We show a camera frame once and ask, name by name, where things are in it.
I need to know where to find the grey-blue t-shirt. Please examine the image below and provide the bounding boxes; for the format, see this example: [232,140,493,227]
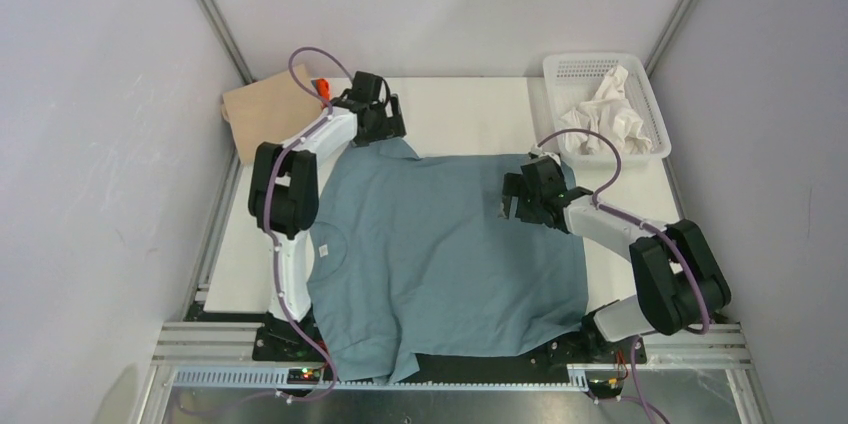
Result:
[308,139,589,382]

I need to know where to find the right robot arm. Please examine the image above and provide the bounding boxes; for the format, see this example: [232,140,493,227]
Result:
[502,155,731,362]

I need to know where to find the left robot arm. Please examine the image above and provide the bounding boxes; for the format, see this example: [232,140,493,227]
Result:
[248,71,406,360]

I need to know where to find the folded orange t-shirt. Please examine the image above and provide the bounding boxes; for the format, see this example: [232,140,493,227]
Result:
[313,78,331,100]

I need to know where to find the folded tan t-shirt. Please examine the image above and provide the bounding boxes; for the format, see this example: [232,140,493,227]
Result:
[221,65,322,166]

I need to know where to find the crumpled white t-shirt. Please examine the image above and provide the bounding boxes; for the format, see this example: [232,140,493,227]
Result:
[557,65,653,155]

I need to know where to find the white plastic basket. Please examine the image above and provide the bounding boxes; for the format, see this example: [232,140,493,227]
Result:
[543,52,671,168]

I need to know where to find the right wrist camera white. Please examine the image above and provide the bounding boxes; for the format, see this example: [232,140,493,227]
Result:
[528,147,562,167]

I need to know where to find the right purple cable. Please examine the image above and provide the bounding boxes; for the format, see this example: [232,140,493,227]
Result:
[535,128,713,424]

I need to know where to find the purple cable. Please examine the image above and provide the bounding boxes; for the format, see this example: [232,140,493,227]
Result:
[261,47,356,406]
[535,128,713,424]

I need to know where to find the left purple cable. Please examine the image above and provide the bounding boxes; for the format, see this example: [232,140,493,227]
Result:
[261,47,356,406]

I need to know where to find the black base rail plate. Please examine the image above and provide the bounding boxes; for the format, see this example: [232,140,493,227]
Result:
[251,314,633,385]

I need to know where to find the aluminium frame rail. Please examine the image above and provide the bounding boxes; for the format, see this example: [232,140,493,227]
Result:
[132,322,773,423]

